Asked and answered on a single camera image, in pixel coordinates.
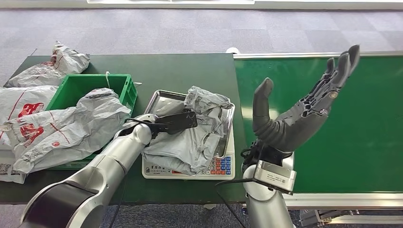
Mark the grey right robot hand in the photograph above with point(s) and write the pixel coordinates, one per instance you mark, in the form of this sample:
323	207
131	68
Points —
299	122

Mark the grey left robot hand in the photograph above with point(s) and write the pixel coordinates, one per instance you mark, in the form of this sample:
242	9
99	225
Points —
171	108

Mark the plain grey mailer package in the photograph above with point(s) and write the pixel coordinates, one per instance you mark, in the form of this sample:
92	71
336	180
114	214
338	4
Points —
189	148

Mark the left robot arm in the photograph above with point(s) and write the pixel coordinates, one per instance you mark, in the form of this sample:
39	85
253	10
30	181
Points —
104	163

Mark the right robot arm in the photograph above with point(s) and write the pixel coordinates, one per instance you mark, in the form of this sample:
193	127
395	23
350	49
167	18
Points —
264	204

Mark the green conveyor belt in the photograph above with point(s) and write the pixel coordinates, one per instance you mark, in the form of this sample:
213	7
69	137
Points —
362	141

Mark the large grey red-print mailer package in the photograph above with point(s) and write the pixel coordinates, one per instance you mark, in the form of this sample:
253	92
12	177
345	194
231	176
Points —
63	132

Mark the small grey knotted mailer package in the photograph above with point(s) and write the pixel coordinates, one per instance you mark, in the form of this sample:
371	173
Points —
63	63

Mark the white red-print mailer package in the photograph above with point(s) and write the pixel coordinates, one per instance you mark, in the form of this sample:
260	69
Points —
19	100

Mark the white package with barcode label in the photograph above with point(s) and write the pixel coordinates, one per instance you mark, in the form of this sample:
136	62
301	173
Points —
9	170

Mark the steel scale tray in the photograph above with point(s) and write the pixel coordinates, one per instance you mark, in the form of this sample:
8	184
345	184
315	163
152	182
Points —
160	97

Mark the white zip tie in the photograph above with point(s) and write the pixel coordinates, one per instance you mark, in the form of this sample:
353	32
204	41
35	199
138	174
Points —
108	78

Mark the white electronic scale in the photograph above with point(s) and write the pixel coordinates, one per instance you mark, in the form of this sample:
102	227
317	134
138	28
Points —
226	170

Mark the green plastic crate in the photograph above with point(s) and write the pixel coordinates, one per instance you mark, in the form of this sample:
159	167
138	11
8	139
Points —
88	83

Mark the black left wrist camera bracket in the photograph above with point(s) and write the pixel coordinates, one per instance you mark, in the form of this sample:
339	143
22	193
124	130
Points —
176	122

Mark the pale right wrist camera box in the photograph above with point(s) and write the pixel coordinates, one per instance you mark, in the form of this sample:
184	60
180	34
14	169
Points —
274	176

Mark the aluminium conveyor support frame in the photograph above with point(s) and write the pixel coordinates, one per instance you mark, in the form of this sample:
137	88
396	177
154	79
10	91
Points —
346	217

